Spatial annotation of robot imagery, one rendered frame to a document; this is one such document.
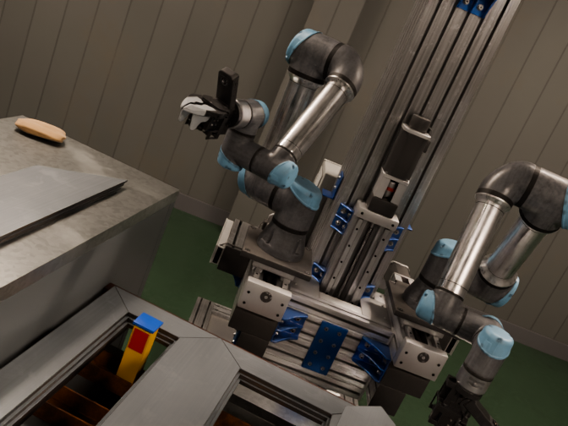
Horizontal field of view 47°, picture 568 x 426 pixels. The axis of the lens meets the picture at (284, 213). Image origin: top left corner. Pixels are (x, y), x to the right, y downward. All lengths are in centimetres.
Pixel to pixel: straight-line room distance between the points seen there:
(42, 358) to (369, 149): 114
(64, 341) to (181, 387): 29
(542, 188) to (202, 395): 97
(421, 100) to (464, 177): 282
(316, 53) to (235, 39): 274
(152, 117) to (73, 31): 77
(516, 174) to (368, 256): 60
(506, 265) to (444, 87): 57
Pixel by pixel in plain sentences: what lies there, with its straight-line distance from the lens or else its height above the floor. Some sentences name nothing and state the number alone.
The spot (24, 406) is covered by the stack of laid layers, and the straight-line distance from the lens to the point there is 147.
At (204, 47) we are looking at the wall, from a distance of 465.
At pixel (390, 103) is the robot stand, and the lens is 207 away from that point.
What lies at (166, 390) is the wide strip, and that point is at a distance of 160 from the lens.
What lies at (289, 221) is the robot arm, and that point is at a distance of 196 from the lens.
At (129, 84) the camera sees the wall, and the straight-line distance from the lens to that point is 480.
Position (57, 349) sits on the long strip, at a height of 85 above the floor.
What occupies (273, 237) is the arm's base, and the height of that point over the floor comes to 109.
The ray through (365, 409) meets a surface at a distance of 186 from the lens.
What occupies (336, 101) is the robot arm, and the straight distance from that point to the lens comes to 182.
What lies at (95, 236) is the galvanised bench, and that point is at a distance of 170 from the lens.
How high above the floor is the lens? 178
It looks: 18 degrees down
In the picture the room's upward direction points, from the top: 23 degrees clockwise
